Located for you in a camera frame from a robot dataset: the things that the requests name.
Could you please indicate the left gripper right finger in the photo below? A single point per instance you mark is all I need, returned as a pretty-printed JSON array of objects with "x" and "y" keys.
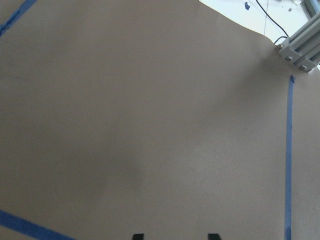
[{"x": 213, "y": 236}]

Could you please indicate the aluminium frame post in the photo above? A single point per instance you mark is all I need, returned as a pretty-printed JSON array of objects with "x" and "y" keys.
[{"x": 301, "y": 45}]

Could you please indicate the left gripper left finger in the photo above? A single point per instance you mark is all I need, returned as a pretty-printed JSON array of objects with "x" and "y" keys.
[{"x": 138, "y": 236}]

